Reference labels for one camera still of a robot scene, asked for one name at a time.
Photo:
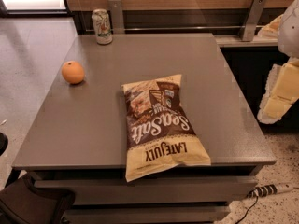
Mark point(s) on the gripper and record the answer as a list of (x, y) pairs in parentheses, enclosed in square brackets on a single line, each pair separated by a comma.
[(290, 32)]

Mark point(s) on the white green 7up can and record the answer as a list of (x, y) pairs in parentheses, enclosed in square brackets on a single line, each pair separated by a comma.
[(101, 26)]

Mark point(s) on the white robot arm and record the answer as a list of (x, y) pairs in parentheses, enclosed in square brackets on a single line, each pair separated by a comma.
[(285, 28)]

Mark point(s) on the white power strip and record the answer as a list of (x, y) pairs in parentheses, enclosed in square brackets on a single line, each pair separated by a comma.
[(271, 189)]

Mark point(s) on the sea salt chips bag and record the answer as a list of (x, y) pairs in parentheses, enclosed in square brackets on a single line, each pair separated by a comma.
[(159, 134)]

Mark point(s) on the grey upper drawer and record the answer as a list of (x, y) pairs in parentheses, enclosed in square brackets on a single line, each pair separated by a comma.
[(160, 190)]

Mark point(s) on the grey drawer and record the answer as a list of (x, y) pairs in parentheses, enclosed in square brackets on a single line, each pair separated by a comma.
[(149, 215), (160, 190)]

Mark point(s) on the grey lower drawer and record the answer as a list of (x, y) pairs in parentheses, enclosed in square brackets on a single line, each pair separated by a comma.
[(149, 215)]

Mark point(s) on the orange fruit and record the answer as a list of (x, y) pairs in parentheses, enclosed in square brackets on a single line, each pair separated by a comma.
[(73, 72)]

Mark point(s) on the dark chair seat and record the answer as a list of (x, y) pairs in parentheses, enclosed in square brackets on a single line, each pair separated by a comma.
[(23, 203)]

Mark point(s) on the grey metal bracket right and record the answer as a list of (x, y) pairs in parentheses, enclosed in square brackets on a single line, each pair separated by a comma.
[(247, 31)]

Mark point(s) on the grey metal bracket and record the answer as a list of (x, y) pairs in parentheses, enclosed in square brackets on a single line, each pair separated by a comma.
[(247, 31), (116, 13)]

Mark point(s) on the horizontal metal rail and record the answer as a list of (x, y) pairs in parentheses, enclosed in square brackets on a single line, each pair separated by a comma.
[(167, 29)]

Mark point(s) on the grey metal bracket left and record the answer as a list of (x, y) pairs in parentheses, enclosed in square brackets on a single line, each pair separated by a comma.
[(116, 13)]

